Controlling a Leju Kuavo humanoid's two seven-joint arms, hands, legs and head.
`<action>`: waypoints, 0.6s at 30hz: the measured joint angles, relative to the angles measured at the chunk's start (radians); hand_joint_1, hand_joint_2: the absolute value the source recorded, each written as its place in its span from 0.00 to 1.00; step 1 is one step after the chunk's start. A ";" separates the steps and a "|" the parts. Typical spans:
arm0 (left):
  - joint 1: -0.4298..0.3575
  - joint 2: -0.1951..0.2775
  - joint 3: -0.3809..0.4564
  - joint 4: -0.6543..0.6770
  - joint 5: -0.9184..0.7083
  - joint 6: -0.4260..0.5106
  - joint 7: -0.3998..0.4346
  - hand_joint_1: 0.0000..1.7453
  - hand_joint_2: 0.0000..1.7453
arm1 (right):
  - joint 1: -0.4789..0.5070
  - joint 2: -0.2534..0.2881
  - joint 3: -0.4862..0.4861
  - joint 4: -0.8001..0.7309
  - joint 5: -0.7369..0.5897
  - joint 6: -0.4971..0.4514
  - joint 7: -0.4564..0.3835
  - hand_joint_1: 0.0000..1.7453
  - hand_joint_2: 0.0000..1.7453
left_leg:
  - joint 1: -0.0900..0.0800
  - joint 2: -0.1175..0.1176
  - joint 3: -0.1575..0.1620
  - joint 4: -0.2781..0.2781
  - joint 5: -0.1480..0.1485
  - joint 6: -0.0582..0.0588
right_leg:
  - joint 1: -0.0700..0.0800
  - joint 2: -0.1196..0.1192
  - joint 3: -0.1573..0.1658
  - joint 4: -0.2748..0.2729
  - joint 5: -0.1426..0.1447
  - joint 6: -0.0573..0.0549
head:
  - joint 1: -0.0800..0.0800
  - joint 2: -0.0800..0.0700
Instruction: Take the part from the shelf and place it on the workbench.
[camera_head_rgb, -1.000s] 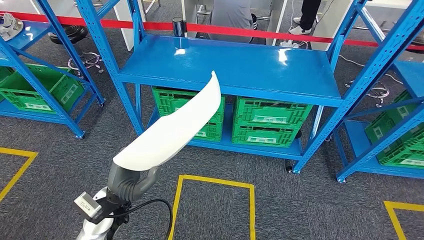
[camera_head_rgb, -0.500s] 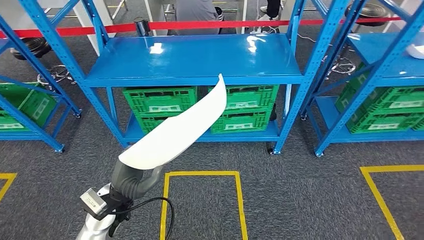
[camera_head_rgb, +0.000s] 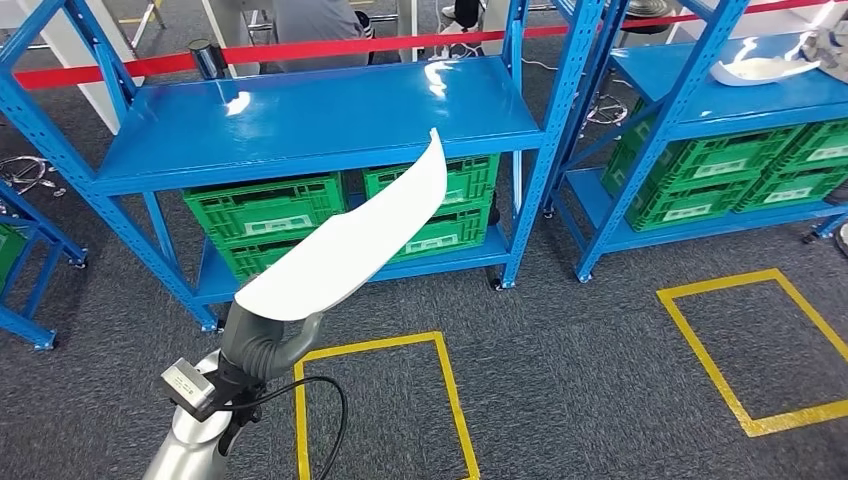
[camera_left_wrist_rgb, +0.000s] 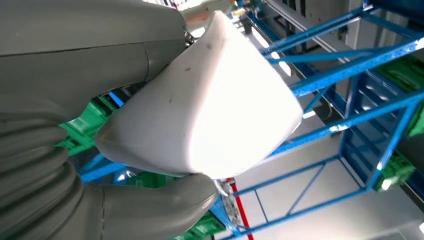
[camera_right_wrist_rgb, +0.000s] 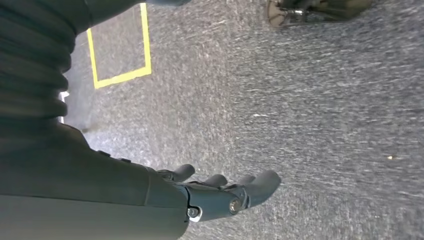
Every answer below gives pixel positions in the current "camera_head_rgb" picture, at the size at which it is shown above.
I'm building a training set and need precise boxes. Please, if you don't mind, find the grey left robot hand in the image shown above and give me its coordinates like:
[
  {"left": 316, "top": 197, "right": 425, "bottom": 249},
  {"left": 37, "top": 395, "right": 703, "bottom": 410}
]
[{"left": 220, "top": 301, "right": 326, "bottom": 377}]

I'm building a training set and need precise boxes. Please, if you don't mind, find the white curved plastic part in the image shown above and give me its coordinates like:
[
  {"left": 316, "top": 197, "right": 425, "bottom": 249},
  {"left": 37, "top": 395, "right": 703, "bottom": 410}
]
[
  {"left": 233, "top": 127, "right": 450, "bottom": 324},
  {"left": 710, "top": 55, "right": 823, "bottom": 88}
]

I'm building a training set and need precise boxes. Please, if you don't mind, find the blue steel shelf rack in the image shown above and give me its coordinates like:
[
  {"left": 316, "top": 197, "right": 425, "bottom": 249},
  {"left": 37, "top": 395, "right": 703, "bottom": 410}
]
[
  {"left": 543, "top": 0, "right": 848, "bottom": 285},
  {"left": 0, "top": 0, "right": 604, "bottom": 333},
  {"left": 0, "top": 178, "right": 89, "bottom": 352}
]

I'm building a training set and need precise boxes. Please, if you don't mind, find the white desk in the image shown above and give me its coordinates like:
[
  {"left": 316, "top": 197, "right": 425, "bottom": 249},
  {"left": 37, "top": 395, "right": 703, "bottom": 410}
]
[
  {"left": 198, "top": 0, "right": 420, "bottom": 78},
  {"left": 480, "top": 0, "right": 848, "bottom": 58},
  {"left": 16, "top": 0, "right": 145, "bottom": 134}
]

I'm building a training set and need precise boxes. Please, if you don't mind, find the red barrier belt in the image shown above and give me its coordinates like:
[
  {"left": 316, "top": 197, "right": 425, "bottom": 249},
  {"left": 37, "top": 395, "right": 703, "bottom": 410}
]
[{"left": 13, "top": 0, "right": 848, "bottom": 91}]

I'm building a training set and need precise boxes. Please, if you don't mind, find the seated person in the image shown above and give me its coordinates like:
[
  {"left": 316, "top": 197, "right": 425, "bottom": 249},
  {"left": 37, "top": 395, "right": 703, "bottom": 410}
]
[{"left": 271, "top": 0, "right": 374, "bottom": 73}]

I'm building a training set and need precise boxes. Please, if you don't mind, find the white power strip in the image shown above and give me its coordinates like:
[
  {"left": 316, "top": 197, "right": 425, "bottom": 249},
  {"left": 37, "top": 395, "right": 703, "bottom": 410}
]
[{"left": 425, "top": 41, "right": 480, "bottom": 63}]

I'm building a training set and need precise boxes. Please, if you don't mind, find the standing person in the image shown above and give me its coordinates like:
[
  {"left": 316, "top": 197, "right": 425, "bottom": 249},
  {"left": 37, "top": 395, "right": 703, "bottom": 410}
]
[{"left": 440, "top": 0, "right": 483, "bottom": 32}]

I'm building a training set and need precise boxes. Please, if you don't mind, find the grey wheel hubcap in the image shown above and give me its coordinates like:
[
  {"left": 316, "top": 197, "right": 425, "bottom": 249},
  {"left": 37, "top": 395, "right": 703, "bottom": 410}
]
[{"left": 798, "top": 25, "right": 848, "bottom": 84}]

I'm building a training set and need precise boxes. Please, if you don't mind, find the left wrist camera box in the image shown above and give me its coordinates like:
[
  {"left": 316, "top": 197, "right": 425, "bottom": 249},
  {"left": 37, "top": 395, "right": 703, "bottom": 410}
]
[{"left": 160, "top": 357, "right": 220, "bottom": 423}]

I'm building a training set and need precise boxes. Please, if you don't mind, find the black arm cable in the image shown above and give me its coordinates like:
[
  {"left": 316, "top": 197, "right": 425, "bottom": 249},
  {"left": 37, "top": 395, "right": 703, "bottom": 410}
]
[{"left": 218, "top": 375, "right": 349, "bottom": 480}]

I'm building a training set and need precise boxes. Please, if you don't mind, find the black belt post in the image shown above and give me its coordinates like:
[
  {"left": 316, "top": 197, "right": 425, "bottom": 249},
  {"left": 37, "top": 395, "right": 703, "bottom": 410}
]
[{"left": 187, "top": 38, "right": 231, "bottom": 81}]

